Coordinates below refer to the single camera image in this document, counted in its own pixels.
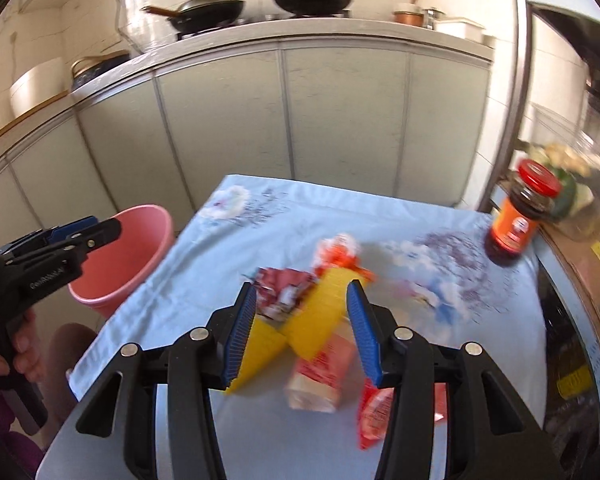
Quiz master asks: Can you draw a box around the cardboard box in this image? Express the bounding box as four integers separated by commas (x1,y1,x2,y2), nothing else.
540,220,600,411

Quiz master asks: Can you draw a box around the copper pot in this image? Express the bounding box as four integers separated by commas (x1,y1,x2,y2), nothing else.
392,4,423,25

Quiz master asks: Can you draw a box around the blue floral tablecloth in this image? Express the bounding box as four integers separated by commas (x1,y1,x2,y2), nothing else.
45,174,548,480

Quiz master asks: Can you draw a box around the red-lidded sauce jar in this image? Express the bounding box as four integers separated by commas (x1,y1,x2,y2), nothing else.
484,159,563,267

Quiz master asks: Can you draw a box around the pink plastic bucket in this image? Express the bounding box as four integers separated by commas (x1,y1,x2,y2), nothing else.
67,204,176,321

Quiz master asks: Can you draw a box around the red snack packet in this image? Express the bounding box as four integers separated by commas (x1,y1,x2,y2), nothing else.
357,377,398,451

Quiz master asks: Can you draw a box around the black wok with lid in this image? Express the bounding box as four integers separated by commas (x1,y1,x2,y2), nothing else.
141,0,246,33

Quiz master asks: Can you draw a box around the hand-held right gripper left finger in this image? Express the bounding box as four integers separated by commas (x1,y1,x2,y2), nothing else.
42,282,257,480

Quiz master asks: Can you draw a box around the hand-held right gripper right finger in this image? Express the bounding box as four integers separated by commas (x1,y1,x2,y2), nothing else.
346,280,563,480

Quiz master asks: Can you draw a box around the yellow plastic wrapper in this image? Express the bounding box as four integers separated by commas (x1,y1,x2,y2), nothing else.
225,265,376,396

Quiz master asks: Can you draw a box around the ginger root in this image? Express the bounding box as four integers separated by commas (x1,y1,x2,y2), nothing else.
545,144,588,176

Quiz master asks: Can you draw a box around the grey kitchen cabinet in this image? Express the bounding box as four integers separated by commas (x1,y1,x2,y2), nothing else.
0,17,496,341

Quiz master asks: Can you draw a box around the clear plastic container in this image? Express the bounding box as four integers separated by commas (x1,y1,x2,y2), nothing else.
522,105,600,241

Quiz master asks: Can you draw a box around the pink white snack packet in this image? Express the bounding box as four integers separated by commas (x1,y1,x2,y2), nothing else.
286,335,356,413

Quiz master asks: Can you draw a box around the dark rice cooker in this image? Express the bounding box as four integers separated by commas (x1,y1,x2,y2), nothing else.
70,50,131,92

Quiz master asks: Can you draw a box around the red white snack wrapper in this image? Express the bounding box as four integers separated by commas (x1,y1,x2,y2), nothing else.
314,232,363,273

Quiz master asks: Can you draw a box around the person's left hand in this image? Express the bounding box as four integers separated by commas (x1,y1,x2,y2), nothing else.
0,310,43,396

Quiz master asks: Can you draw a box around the maroon snack wrapper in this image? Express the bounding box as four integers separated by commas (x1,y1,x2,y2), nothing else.
250,266,318,321

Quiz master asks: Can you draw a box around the white rectangular container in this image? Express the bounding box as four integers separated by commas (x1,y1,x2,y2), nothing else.
435,17,486,43

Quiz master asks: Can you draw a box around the purple clothing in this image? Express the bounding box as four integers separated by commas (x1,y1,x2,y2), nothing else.
0,380,46,480

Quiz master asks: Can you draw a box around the gas stove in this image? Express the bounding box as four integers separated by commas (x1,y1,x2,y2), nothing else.
175,10,353,41

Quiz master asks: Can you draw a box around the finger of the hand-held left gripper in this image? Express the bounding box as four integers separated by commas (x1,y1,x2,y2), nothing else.
55,218,123,266
10,215,100,256

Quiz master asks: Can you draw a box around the large white pot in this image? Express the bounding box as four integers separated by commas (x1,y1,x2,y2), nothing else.
9,57,68,121

